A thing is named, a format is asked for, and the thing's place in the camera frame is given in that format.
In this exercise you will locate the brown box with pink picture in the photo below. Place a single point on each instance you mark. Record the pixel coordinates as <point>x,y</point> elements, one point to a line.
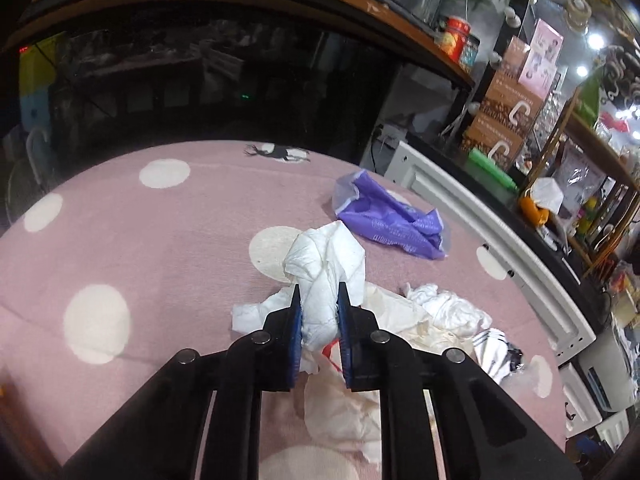
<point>532,67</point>

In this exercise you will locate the purple plastic bag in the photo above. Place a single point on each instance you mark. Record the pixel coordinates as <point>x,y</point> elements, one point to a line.
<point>385,220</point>

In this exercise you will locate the glass jar with blue label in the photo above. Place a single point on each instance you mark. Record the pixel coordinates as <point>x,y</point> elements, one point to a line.
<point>471,54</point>

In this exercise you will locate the pink polka dot tablecloth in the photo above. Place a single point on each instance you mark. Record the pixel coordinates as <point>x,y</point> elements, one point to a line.
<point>150,240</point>

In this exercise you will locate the white bed footboard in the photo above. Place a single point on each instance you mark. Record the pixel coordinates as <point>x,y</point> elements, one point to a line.
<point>525,280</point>

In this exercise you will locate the red tin can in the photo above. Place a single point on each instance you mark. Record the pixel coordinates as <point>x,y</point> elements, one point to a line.
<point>455,39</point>

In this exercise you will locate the wooden counter ledge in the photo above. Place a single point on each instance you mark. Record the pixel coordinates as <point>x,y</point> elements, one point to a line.
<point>380,10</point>

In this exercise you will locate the wooden shelf rack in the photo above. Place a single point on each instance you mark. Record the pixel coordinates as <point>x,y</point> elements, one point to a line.
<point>592,137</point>

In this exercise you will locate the beige crumpled paper napkin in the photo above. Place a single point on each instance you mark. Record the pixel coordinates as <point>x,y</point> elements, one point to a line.
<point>340,410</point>

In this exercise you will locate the white printer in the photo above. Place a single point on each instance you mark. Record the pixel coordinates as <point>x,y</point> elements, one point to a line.
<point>602,365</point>

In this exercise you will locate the orange plastic holder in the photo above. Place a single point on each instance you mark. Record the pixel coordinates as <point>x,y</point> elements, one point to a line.
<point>532,210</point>

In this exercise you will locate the brown coffee box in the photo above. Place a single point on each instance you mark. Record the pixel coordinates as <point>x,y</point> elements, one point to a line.
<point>512,102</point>
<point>492,142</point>

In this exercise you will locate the green roll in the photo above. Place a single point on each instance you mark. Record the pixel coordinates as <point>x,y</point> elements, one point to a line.
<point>492,169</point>

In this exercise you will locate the white tissue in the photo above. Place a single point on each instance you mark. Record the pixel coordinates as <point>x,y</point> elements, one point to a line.
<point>320,270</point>

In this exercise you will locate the dark glass display cabinet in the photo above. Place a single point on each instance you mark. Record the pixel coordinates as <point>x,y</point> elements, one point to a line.
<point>225,85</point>

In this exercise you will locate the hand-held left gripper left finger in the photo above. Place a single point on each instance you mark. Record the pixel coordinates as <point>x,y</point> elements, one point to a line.
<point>297,330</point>

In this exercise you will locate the white low drawer unit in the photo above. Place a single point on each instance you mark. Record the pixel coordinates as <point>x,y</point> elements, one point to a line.
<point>582,400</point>

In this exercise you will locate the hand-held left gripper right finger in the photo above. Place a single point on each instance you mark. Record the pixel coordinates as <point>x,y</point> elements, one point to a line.
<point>345,340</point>

